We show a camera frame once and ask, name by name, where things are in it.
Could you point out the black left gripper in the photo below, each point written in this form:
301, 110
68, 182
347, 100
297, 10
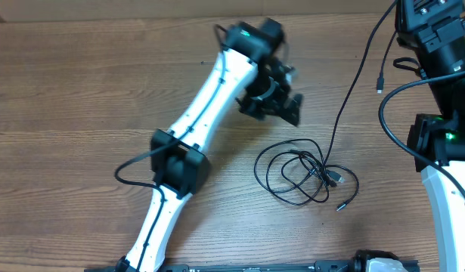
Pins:
276, 108

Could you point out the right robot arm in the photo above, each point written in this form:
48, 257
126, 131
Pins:
435, 31

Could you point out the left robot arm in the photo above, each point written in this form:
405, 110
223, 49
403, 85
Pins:
246, 72

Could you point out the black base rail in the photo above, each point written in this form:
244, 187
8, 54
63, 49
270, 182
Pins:
363, 260

